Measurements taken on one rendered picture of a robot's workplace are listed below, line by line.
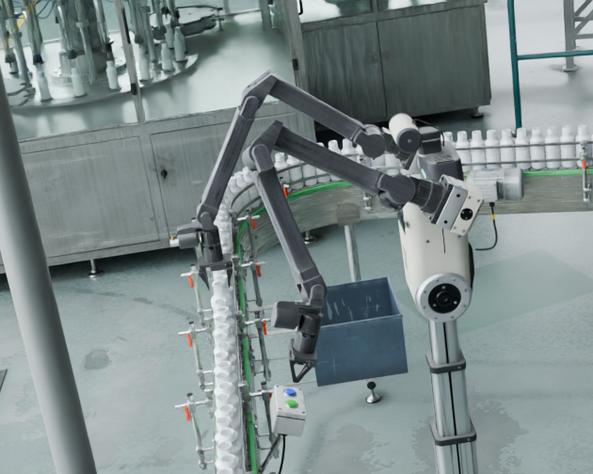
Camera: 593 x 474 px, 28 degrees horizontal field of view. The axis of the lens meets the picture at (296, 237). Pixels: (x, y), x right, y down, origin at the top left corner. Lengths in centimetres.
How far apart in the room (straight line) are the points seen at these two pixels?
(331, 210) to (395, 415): 93
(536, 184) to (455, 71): 390
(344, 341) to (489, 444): 121
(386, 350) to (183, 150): 300
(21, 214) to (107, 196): 620
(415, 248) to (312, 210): 167
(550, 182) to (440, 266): 156
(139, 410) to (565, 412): 191
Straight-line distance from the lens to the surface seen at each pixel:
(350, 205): 500
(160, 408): 552
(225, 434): 299
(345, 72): 857
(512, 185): 475
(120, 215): 683
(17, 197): 59
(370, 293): 418
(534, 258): 650
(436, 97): 872
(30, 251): 60
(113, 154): 671
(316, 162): 306
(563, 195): 489
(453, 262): 339
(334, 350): 392
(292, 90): 348
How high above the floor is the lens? 269
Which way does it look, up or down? 22 degrees down
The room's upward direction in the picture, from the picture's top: 8 degrees counter-clockwise
